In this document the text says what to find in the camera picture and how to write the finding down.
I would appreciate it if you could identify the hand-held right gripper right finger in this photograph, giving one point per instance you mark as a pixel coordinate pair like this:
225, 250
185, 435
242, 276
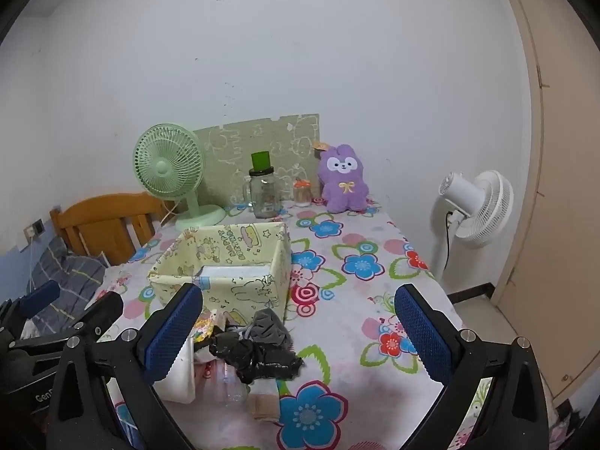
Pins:
422, 337

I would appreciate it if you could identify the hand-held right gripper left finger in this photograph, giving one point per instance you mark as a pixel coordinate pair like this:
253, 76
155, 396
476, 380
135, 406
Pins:
173, 333

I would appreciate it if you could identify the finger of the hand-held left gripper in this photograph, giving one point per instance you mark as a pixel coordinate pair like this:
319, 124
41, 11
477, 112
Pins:
105, 307
40, 296

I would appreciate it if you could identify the white tissue pack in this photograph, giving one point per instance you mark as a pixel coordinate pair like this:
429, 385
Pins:
180, 382

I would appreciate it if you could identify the yellow printed fabric box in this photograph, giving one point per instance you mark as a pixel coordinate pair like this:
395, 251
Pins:
253, 290

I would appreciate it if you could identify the colourful candy wrapper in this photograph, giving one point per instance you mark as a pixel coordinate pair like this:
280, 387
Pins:
206, 329

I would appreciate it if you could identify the blue bed sheet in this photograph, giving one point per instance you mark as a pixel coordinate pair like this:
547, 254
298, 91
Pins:
14, 272

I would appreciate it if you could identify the grey plaid blanket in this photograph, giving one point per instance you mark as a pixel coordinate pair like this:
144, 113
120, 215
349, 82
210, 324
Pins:
70, 269

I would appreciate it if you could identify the grey plastic bag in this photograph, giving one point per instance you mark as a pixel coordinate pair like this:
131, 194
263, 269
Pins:
269, 328

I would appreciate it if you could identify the beige tissue pack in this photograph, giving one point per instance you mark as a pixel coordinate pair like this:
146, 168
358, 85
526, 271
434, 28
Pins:
265, 403

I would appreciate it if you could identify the white standing fan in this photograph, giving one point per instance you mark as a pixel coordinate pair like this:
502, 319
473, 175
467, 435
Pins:
487, 206

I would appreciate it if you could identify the green desk fan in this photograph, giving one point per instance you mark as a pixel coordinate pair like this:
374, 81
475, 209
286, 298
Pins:
161, 166

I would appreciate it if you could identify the clear glass mug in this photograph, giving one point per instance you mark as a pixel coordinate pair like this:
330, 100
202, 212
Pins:
243, 192

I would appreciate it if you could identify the glass jar with green lid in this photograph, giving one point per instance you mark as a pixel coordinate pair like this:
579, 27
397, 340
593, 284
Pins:
265, 192

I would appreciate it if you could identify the purple plush bunny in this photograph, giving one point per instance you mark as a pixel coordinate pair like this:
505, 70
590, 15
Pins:
344, 183

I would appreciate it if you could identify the small jar with orange lid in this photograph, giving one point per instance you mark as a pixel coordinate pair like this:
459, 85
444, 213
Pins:
303, 194

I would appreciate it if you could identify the beige wooden door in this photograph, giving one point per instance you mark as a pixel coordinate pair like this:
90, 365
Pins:
562, 197

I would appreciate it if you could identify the green printed cardboard panel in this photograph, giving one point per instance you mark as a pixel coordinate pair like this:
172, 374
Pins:
281, 136

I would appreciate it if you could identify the wall socket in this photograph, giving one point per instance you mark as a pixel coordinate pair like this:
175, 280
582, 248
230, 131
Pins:
33, 228

